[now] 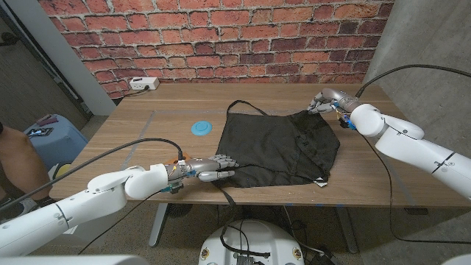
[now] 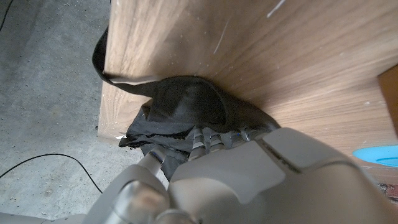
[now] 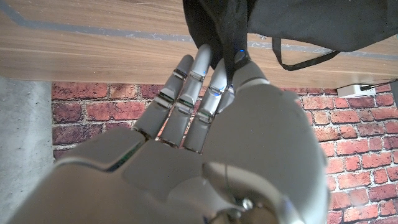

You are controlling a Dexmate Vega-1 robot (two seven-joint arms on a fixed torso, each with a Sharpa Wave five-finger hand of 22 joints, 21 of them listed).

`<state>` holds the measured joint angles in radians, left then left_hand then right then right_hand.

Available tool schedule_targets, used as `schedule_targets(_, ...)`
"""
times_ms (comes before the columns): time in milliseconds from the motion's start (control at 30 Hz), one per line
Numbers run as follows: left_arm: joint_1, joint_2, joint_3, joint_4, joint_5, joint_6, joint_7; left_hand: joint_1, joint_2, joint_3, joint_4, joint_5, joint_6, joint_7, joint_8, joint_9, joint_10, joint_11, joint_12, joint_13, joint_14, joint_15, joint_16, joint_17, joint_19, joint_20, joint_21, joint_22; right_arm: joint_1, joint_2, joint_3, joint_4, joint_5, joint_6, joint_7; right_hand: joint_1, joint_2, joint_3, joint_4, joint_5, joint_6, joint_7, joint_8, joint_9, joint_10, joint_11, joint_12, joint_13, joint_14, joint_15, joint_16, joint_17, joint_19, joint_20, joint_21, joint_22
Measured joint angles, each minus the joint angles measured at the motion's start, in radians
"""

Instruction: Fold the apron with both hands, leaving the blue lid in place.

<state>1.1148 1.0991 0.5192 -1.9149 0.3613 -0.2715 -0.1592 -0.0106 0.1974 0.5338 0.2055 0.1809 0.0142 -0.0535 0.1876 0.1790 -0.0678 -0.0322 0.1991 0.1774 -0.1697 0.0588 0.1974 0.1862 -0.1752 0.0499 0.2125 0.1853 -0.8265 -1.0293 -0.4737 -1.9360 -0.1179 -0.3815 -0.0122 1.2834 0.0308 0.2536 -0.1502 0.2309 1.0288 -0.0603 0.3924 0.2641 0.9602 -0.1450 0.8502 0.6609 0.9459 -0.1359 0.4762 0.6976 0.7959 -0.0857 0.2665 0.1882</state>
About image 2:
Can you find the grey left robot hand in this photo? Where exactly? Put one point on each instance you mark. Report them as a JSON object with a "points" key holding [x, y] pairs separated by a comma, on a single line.
{"points": [[248, 186]]}

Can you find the black apron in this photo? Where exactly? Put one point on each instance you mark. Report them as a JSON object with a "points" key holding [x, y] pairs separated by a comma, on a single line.
{"points": [[186, 102]]}

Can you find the blue round lid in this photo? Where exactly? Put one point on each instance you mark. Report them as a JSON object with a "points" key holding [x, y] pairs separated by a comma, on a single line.
{"points": [[379, 155]]}

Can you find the brick print backdrop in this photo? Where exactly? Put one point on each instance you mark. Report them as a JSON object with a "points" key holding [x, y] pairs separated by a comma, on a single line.
{"points": [[391, 191]]}

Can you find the brown wooden block with holes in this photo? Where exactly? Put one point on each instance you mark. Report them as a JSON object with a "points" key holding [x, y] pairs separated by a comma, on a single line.
{"points": [[390, 99]]}

